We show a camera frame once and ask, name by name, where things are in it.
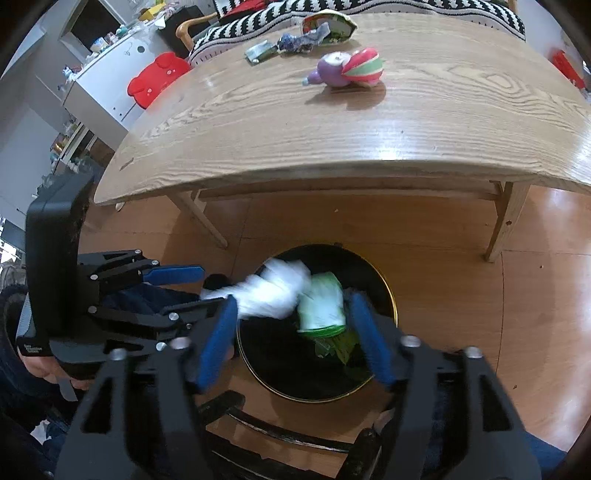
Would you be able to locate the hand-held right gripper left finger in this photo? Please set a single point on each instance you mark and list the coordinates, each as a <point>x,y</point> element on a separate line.
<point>214,341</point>

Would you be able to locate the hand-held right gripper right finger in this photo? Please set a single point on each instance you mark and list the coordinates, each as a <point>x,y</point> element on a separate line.
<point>369,341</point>

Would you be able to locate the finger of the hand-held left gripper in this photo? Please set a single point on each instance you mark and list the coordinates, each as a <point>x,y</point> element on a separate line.
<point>178,274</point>
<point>138,319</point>

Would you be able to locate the green wrapper with barcode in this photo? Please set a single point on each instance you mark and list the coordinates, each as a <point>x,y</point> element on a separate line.
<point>339,348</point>

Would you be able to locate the green snack wrapper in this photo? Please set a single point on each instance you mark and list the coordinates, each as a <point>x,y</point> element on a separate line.
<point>321,304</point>

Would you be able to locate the black trash bin gold rim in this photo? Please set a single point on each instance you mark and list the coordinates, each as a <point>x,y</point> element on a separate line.
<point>277,360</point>

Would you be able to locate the white paper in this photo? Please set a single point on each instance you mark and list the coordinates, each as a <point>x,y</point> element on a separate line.
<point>272,290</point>

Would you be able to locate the person's left hand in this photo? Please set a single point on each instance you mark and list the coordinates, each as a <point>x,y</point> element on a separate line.
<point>41,369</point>

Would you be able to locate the black chair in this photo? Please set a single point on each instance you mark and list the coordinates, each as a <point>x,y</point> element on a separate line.
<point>286,438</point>

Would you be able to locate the wooden table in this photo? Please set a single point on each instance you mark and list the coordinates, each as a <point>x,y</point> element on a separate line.
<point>277,129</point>

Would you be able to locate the white cabinet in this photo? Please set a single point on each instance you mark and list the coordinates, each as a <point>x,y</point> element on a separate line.
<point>113,78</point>

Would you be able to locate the red pig-shaped stool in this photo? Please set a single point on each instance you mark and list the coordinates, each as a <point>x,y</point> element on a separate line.
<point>154,78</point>

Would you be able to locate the small green white packet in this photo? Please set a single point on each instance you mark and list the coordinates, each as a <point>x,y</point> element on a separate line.
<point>261,50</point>

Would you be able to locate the black cabinet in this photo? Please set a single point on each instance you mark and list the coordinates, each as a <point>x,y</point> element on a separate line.
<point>178,27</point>

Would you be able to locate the blue crumpled wrapper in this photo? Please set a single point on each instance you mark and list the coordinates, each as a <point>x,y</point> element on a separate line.
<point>300,40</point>

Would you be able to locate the yellow box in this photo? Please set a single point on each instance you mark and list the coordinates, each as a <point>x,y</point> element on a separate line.
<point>152,11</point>

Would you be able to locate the black white striped sofa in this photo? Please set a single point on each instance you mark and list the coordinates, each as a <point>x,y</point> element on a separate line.
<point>258,21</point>

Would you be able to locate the purple pink plush toy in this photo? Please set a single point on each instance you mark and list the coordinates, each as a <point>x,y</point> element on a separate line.
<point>351,69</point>

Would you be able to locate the red cushion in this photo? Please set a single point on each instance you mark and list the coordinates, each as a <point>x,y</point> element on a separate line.
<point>244,7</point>

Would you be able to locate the red bag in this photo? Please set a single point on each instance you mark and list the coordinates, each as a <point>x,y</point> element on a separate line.
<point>570,69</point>

